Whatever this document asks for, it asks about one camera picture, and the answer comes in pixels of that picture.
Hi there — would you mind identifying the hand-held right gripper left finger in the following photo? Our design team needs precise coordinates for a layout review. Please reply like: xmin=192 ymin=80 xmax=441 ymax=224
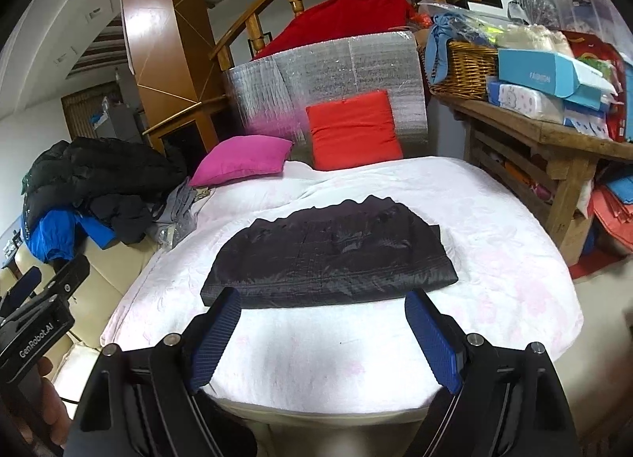
xmin=64 ymin=286 xmax=258 ymax=457

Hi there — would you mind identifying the silver foil panel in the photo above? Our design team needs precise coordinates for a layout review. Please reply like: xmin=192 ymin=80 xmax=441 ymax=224
xmin=224 ymin=33 xmax=428 ymax=161

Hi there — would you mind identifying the person's left hand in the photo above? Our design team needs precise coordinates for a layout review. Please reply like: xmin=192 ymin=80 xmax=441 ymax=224
xmin=30 ymin=355 xmax=75 ymax=453

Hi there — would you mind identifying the red printed packet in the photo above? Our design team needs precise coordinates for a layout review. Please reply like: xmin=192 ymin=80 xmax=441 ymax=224
xmin=564 ymin=32 xmax=633 ymax=142

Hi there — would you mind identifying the light blue cardboard box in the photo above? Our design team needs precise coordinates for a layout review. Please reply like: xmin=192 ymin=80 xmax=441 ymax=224
xmin=497 ymin=48 xmax=619 ymax=114

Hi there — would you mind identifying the blue cloth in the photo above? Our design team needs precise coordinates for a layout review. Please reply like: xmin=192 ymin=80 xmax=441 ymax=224
xmin=426 ymin=12 xmax=476 ymax=87

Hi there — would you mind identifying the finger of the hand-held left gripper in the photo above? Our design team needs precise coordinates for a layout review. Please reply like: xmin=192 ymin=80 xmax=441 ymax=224
xmin=0 ymin=266 xmax=43 ymax=319
xmin=27 ymin=253 xmax=91 ymax=310

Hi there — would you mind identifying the red pillow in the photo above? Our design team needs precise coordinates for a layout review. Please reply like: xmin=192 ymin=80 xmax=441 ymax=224
xmin=305 ymin=90 xmax=404 ymax=172

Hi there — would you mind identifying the pile of black coats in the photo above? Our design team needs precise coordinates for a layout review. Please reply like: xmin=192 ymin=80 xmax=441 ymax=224
xmin=22 ymin=137 xmax=189 ymax=245

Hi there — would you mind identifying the cream fabric bundle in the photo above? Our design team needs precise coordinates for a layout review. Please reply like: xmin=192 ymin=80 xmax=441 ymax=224
xmin=497 ymin=25 xmax=577 ymax=60

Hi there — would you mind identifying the grey garment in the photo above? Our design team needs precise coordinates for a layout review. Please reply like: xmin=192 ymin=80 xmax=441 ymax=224
xmin=148 ymin=178 xmax=213 ymax=250

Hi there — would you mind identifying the wooden pillar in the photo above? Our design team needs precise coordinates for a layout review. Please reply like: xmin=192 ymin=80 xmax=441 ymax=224
xmin=120 ymin=0 xmax=231 ymax=151

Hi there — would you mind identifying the wicker basket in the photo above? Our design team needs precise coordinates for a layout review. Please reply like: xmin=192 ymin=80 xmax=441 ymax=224
xmin=428 ymin=39 xmax=500 ymax=101

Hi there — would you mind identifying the red cloth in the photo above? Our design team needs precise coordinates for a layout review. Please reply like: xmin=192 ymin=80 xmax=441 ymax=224
xmin=252 ymin=0 xmax=426 ymax=60

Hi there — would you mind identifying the blue jacket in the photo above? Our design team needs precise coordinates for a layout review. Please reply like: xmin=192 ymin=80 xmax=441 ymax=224
xmin=25 ymin=209 xmax=119 ymax=262

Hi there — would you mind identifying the pink pillow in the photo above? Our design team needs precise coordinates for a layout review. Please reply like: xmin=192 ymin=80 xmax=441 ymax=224
xmin=189 ymin=136 xmax=294 ymax=187

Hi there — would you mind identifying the cream leather sofa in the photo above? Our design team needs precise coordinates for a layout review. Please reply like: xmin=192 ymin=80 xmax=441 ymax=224
xmin=0 ymin=240 xmax=164 ymax=398

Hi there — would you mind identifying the patterned tissue pack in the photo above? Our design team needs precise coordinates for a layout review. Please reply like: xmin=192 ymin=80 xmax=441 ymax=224
xmin=487 ymin=81 xmax=567 ymax=123

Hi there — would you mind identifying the black puffer jacket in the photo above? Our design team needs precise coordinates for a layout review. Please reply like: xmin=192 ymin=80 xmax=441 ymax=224
xmin=200 ymin=195 xmax=458 ymax=310

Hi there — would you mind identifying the white blanket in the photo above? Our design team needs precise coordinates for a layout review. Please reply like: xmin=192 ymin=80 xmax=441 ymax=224
xmin=52 ymin=155 xmax=584 ymax=425

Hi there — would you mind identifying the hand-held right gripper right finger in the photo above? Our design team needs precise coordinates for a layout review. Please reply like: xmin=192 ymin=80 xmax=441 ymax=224
xmin=404 ymin=288 xmax=579 ymax=457

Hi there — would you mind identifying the coral red bag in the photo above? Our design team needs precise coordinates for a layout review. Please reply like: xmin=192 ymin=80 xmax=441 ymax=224
xmin=591 ymin=175 xmax=633 ymax=257

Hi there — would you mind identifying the wooden table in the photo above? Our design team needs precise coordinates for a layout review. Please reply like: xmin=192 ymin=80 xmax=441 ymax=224
xmin=435 ymin=91 xmax=633 ymax=267

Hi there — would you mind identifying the clear plastic bag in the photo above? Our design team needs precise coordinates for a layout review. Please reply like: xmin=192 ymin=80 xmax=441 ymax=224
xmin=509 ymin=0 xmax=562 ymax=25

